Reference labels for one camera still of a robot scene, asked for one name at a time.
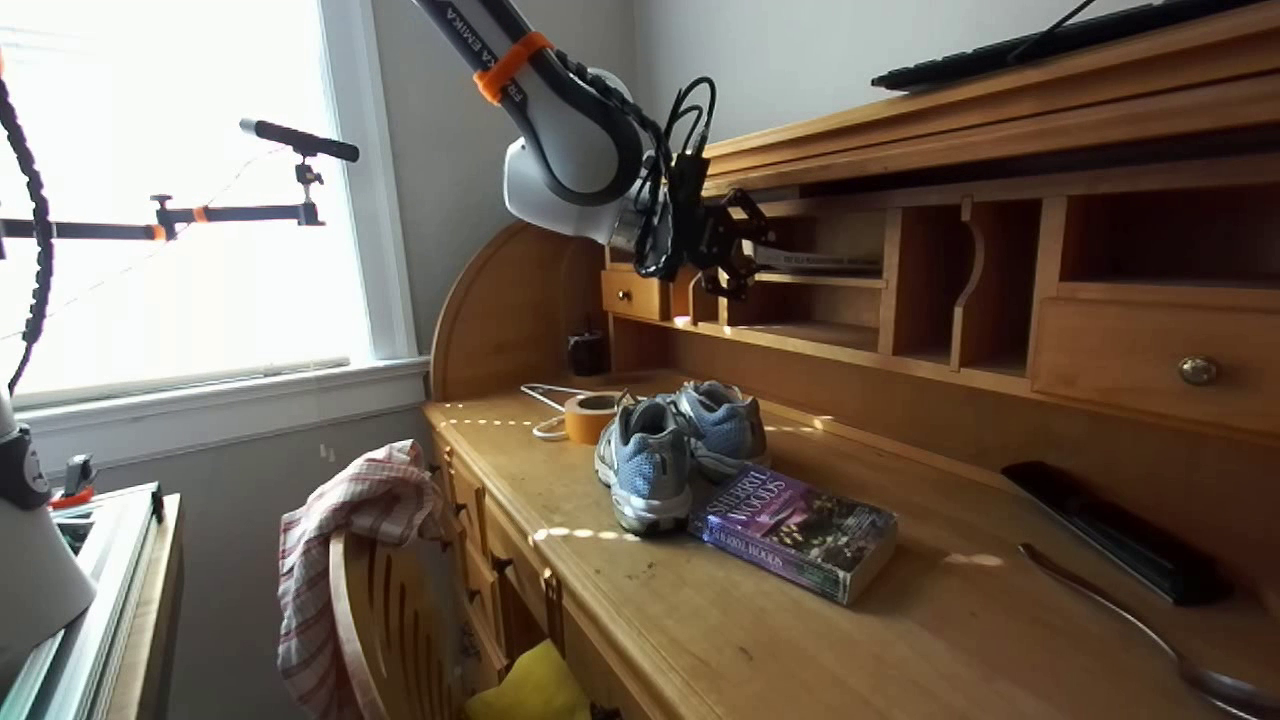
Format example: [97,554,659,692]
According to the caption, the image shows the white framed window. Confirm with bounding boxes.
[0,0,419,405]

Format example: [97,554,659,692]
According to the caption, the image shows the black boom arm orange joints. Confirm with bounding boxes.
[0,115,362,248]

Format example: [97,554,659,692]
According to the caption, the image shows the yellow cloth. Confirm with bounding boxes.
[465,637,594,720]

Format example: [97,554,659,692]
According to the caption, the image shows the wooden roll-top desk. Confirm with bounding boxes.
[419,0,1280,720]

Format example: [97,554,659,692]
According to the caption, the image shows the wooden drawer brass knob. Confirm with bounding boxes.
[1032,285,1280,434]
[594,258,674,322]

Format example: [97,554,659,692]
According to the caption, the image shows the white conical base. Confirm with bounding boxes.
[0,391,101,671]

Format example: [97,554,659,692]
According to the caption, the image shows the metal spoon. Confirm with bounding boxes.
[1019,541,1280,717]

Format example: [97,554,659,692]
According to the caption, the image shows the red white checked towel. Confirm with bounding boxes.
[271,434,445,720]

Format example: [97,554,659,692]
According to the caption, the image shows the tan tape roll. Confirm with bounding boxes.
[560,389,632,448]

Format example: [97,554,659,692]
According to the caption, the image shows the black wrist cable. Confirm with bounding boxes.
[632,70,724,285]

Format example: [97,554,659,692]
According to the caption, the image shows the white wire hanger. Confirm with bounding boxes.
[514,381,632,443]

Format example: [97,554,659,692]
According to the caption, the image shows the blue white sneaker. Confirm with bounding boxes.
[590,395,704,541]
[671,377,772,485]

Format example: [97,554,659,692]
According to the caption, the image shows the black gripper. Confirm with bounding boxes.
[671,187,777,296]

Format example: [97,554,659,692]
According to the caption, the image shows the purple paperback book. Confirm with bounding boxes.
[689,462,901,611]

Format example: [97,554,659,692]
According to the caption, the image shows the black keyboard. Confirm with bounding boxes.
[872,0,1263,94]

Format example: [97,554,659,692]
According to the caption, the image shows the black remote control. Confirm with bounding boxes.
[999,458,1236,611]

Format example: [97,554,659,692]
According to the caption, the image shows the small black box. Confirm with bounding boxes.
[563,322,615,381]

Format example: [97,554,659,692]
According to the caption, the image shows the small red black device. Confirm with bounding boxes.
[50,452,101,511]

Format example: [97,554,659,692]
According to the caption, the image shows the orange cable clamp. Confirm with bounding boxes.
[469,29,555,113]

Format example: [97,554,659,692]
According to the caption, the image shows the wooden chair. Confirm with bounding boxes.
[325,525,511,720]

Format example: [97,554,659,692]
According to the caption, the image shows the black ribbed cable conduit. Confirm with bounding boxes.
[0,74,57,395]

